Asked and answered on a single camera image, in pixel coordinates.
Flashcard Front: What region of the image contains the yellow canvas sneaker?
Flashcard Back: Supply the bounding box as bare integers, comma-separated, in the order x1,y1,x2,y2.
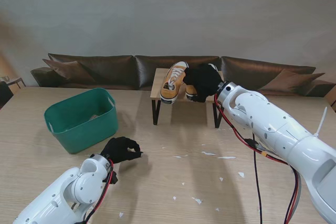
159,61,190,105
185,63,219,102

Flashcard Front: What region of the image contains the red black arm cable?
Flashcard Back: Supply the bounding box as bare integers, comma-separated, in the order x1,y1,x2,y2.
83,159,118,224
214,94,301,224

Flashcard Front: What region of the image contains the red black right arm cable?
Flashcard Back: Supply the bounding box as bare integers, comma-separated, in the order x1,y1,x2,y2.
214,94,301,224

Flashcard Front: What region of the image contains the red black left arm cable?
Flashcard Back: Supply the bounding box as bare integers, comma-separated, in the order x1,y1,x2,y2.
83,159,118,224

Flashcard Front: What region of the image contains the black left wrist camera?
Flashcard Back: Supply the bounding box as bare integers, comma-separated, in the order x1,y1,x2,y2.
106,170,119,185

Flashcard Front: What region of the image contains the small background side table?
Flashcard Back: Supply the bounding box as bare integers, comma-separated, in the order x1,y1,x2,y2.
0,76,27,90

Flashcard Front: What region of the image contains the green plastic basket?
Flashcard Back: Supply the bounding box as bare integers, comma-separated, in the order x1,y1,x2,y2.
44,88,119,154

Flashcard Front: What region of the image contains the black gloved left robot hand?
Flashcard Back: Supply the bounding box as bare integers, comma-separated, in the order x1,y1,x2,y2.
101,136,144,164

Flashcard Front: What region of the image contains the light wooden furniture piece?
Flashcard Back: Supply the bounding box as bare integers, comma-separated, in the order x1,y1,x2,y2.
324,87,336,112

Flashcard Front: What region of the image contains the small wooden black-legged table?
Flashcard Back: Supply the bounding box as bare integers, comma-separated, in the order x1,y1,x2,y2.
150,68,228,129

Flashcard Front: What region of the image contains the dark brown leather sofa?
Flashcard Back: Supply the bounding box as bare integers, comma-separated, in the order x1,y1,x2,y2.
30,52,336,98

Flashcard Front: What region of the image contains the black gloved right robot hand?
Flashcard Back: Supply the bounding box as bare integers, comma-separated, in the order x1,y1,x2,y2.
183,63,224,103

